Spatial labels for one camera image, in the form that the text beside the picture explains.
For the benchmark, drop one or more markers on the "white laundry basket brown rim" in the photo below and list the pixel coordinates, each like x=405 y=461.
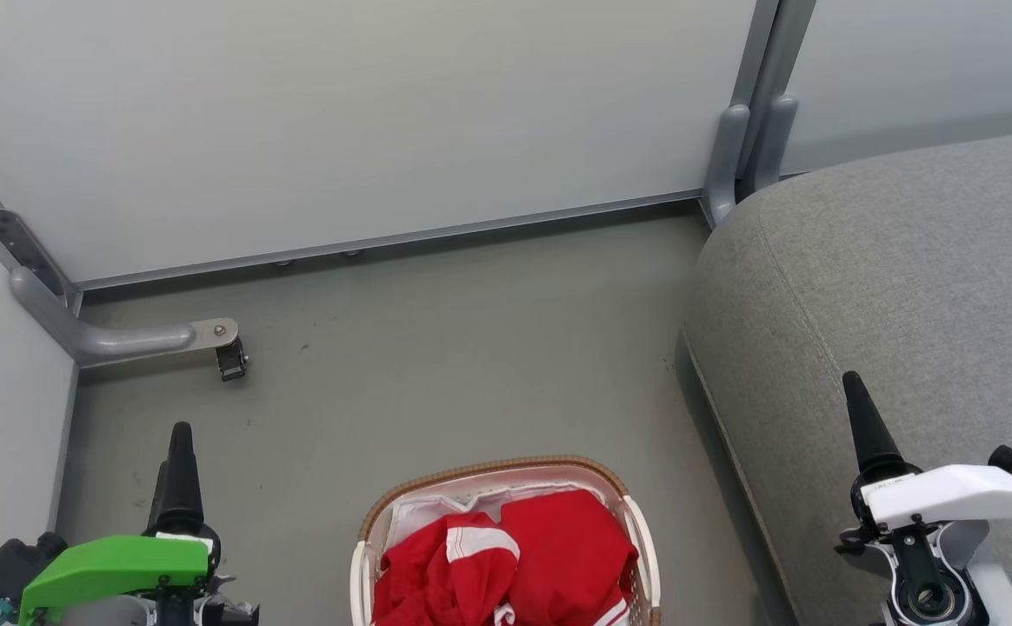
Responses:
x=636 y=539

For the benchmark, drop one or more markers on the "grey fabric sofa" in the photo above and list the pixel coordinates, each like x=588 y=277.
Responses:
x=888 y=304

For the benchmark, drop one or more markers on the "grey twin partition post feet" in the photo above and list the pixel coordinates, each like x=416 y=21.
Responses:
x=736 y=156

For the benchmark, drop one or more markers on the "small black caster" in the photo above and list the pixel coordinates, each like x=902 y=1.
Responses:
x=232 y=361

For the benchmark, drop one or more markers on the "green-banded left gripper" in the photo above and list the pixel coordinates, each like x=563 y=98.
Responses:
x=115 y=561

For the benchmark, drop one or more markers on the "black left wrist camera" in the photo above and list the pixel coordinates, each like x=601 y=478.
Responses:
x=10 y=565

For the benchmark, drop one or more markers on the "red shorts white stripe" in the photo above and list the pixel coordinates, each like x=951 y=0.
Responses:
x=436 y=578

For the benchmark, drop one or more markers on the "black perforated hinge strip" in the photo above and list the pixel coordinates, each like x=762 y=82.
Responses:
x=28 y=248

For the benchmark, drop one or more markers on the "grey curved partition foot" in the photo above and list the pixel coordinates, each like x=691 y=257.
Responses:
x=115 y=341

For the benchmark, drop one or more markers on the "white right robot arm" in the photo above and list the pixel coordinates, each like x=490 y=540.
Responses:
x=997 y=582

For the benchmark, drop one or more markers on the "grey partition bottom rail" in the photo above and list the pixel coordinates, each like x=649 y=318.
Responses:
x=384 y=236

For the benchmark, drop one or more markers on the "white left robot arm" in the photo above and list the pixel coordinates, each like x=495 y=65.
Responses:
x=102 y=613

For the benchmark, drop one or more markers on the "red shirt white hem stripes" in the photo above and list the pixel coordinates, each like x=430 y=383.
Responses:
x=567 y=556

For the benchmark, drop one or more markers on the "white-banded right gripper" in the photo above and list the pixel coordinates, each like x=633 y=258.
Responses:
x=958 y=496

